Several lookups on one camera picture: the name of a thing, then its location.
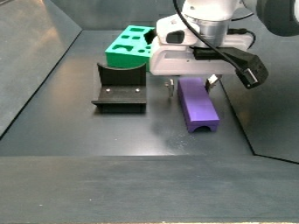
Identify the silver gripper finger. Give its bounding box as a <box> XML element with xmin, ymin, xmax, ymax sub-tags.
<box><xmin>204</xmin><ymin>74</ymin><xmax>221</xmax><ymax>92</ymax></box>
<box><xmin>164</xmin><ymin>79</ymin><xmax>173</xmax><ymax>97</ymax></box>

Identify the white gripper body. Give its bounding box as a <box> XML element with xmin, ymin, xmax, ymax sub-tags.
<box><xmin>149</xmin><ymin>14</ymin><xmax>253</xmax><ymax>75</ymax></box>

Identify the purple arch block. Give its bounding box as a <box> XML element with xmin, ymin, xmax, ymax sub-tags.
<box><xmin>177</xmin><ymin>77</ymin><xmax>220</xmax><ymax>132</ymax></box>

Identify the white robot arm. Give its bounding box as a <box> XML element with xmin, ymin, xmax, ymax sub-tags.
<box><xmin>144</xmin><ymin>0</ymin><xmax>299</xmax><ymax>88</ymax></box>

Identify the black curved fixture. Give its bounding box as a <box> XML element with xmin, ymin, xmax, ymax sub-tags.
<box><xmin>92</xmin><ymin>64</ymin><xmax>147</xmax><ymax>114</ymax></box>

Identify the green shape sorter block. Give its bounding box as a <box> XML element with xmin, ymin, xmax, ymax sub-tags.
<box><xmin>105</xmin><ymin>25</ymin><xmax>153</xmax><ymax>70</ymax></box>

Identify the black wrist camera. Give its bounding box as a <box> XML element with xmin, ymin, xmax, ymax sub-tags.
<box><xmin>192</xmin><ymin>47</ymin><xmax>268</xmax><ymax>89</ymax></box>

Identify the black camera cable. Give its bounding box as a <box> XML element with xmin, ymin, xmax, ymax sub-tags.
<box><xmin>172</xmin><ymin>0</ymin><xmax>257</xmax><ymax>77</ymax></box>

